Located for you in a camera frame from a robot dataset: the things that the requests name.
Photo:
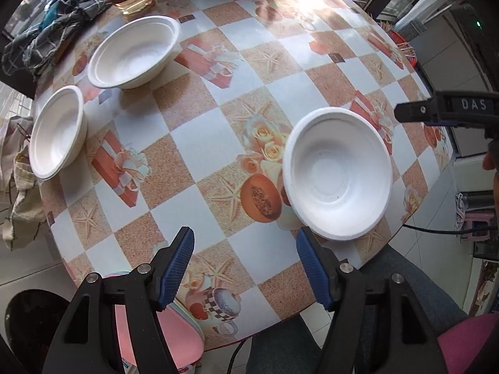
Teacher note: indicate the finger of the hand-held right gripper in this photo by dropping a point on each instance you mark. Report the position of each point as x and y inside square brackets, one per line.
[415, 111]

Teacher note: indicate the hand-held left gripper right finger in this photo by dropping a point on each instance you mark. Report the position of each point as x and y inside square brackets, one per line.
[312, 272]

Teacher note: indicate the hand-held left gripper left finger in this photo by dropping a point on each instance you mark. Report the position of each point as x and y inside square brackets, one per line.
[177, 268]

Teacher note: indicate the white paper bowl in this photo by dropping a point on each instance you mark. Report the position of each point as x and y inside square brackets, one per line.
[56, 132]
[335, 175]
[134, 52]

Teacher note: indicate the person's right hand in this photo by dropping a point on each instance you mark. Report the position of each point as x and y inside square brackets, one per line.
[495, 163]

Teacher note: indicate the pink plastic stool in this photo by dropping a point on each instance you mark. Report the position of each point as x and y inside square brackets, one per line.
[179, 335]

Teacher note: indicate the red toothpick holder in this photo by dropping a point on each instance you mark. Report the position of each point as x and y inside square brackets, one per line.
[403, 45]

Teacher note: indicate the person's jeans legs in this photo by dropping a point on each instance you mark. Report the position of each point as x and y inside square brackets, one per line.
[409, 276]

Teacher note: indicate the small pink stool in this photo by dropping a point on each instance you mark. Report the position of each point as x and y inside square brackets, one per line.
[479, 222]

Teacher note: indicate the checkered printed tablecloth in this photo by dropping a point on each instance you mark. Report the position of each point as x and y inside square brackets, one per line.
[218, 124]

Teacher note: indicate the black bin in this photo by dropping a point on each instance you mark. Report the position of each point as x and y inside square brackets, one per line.
[33, 327]

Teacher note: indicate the pink clothing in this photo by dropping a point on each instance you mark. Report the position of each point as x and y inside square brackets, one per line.
[467, 343]

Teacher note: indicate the beige hanging cloth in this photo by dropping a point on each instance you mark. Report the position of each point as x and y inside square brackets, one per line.
[21, 187]

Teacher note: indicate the plaid grey cloth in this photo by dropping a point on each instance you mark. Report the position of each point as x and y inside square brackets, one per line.
[46, 35]

